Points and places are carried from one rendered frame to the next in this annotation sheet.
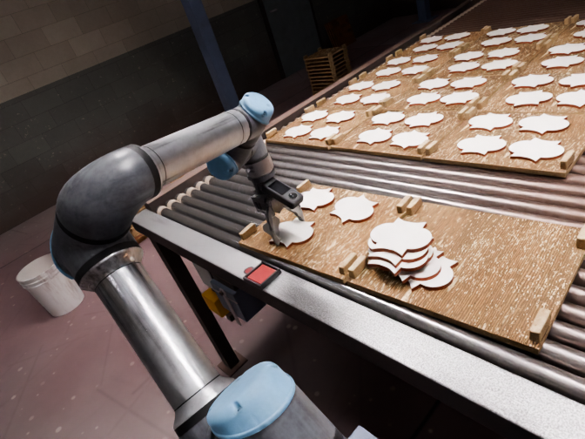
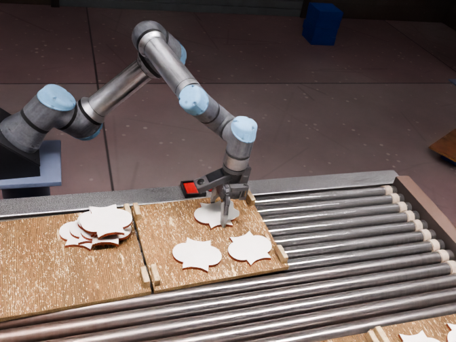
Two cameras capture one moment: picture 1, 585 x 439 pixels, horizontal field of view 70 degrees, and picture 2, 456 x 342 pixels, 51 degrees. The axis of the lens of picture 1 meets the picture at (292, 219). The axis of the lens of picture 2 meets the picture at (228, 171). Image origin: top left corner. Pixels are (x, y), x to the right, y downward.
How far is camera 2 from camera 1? 176 cm
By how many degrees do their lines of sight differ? 81
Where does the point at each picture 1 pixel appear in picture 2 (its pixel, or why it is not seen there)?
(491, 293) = (30, 239)
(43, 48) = not seen: outside the picture
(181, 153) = (150, 55)
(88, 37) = not seen: outside the picture
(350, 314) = (108, 200)
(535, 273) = (10, 264)
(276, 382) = (45, 95)
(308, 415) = (33, 106)
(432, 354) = (43, 205)
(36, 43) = not seen: outside the picture
